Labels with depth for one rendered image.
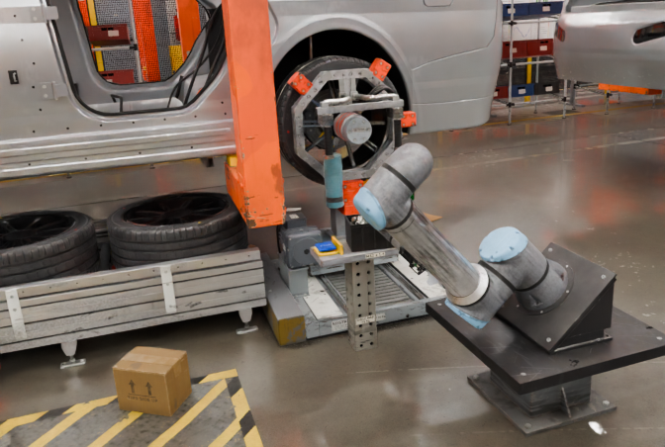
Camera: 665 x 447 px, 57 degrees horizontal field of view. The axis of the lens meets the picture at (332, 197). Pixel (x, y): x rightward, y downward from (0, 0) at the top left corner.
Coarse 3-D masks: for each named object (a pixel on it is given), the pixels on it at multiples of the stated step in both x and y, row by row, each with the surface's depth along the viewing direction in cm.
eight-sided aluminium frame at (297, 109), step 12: (324, 72) 290; (336, 72) 292; (348, 72) 293; (360, 72) 295; (372, 72) 297; (324, 84) 291; (372, 84) 299; (300, 96) 295; (312, 96) 291; (300, 108) 290; (300, 120) 292; (300, 132) 293; (300, 144) 299; (384, 144) 314; (300, 156) 296; (312, 156) 298; (384, 156) 310; (360, 168) 312; (372, 168) 309
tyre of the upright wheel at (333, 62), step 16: (304, 64) 310; (320, 64) 297; (336, 64) 299; (352, 64) 302; (368, 64) 304; (384, 80) 309; (288, 96) 296; (288, 112) 298; (288, 128) 300; (288, 144) 302; (288, 160) 310; (320, 176) 311
